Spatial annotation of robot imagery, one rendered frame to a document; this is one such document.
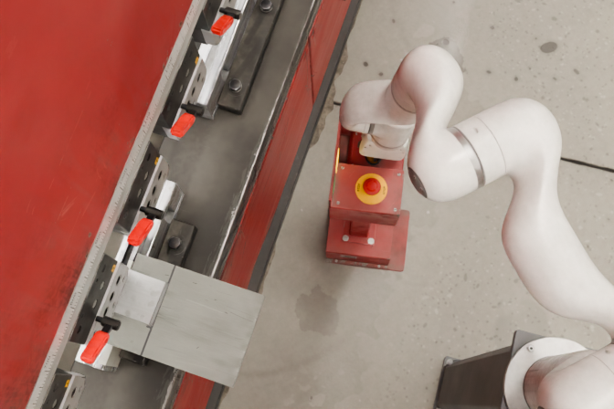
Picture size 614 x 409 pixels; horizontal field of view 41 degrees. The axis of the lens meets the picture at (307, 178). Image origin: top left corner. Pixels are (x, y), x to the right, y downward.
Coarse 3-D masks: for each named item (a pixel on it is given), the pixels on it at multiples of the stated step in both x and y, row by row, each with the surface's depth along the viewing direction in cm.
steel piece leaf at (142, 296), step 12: (132, 276) 156; (144, 276) 156; (132, 288) 155; (144, 288) 155; (156, 288) 155; (120, 300) 155; (132, 300) 155; (144, 300) 155; (156, 300) 155; (120, 312) 154; (132, 312) 154; (144, 312) 154; (156, 312) 154
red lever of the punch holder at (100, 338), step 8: (96, 320) 136; (104, 320) 135; (112, 320) 136; (120, 320) 136; (104, 328) 135; (112, 328) 135; (96, 336) 132; (104, 336) 133; (88, 344) 131; (96, 344) 131; (104, 344) 133; (88, 352) 130; (96, 352) 130; (80, 360) 129; (88, 360) 129
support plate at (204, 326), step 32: (192, 288) 155; (224, 288) 155; (128, 320) 154; (160, 320) 154; (192, 320) 154; (224, 320) 153; (256, 320) 153; (160, 352) 152; (192, 352) 152; (224, 352) 152; (224, 384) 150
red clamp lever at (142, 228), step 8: (144, 208) 141; (152, 208) 140; (152, 216) 139; (160, 216) 140; (144, 224) 137; (152, 224) 138; (136, 232) 135; (144, 232) 136; (128, 240) 134; (136, 240) 134
